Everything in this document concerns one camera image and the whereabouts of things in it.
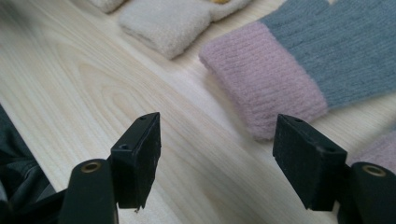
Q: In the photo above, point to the dark cloth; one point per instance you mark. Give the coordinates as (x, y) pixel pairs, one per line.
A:
(18, 161)

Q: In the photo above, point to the beige knitted glove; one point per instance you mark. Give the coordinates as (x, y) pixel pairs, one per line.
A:
(106, 3)
(168, 25)

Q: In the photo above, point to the grey and pink knitted glove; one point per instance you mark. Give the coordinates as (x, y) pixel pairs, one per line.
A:
(381, 149)

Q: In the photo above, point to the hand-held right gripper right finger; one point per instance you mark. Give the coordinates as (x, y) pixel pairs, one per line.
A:
(306, 168)

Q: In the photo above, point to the pink and grey sock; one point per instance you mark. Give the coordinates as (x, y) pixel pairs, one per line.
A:
(280, 71)

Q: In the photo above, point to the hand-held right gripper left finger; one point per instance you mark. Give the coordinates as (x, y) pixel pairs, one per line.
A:
(137, 168)

